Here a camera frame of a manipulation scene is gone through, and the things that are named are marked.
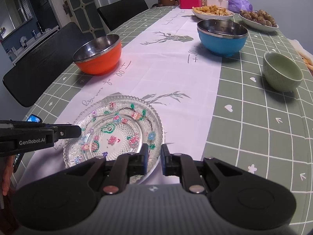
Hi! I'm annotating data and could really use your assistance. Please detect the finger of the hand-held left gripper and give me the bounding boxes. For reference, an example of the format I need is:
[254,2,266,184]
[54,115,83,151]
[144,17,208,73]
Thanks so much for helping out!
[48,124,82,141]

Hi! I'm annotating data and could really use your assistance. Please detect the fried potato strips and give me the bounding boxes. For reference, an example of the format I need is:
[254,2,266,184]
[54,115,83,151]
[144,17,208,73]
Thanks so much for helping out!
[193,5,233,16]

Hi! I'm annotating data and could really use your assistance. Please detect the orange steel bowl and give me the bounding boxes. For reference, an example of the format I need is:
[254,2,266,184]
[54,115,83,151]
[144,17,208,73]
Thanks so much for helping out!
[72,34,122,76]

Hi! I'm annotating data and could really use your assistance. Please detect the person's left hand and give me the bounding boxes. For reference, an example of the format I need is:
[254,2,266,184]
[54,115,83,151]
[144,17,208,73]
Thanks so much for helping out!
[0,155,15,197]

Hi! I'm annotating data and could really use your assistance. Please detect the green ceramic bowl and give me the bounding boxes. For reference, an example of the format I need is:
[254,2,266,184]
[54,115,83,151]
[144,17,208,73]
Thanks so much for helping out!
[263,51,304,93]

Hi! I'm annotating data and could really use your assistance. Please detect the white serving plate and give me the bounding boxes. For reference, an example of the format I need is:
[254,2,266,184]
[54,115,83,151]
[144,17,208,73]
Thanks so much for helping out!
[192,7,235,21]
[239,13,279,32]

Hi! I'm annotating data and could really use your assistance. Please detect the glass-paned door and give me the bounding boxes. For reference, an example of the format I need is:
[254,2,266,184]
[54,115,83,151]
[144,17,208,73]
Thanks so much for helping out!
[43,0,110,33]

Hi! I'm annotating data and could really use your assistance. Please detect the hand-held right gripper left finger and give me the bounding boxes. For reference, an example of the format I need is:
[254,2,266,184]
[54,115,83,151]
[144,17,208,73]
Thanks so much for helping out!
[65,143,150,195]

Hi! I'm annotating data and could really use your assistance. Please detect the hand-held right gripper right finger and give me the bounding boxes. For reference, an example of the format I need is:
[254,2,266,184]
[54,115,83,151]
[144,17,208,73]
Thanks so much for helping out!
[160,144,255,194]

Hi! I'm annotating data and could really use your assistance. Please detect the purple tissue pack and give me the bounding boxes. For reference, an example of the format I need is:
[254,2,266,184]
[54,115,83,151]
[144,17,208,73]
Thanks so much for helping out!
[228,0,253,13]

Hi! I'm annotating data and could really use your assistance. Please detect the black chair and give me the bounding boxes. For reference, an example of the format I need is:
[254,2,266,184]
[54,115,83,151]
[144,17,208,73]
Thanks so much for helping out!
[97,0,149,31]
[2,22,108,107]

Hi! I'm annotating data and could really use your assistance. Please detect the blue steel bowl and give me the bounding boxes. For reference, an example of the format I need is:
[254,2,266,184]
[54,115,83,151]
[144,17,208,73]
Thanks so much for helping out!
[197,19,248,57]

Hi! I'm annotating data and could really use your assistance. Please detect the large floral glass plate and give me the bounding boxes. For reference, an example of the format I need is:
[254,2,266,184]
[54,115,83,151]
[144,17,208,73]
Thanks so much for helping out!
[63,95,164,184]

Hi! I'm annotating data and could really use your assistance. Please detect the orange patterned cloth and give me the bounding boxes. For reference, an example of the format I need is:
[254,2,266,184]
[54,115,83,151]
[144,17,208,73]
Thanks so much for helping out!
[300,50,313,72]

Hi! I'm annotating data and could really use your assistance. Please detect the white flat box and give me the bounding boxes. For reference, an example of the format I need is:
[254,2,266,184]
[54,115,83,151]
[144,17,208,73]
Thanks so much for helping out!
[206,0,229,8]

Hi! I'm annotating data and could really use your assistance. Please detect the white counter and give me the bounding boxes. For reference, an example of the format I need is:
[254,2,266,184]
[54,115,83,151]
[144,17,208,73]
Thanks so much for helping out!
[7,26,60,65]

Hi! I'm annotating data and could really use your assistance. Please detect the window with blinds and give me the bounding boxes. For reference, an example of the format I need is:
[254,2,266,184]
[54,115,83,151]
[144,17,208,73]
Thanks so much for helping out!
[0,0,33,38]

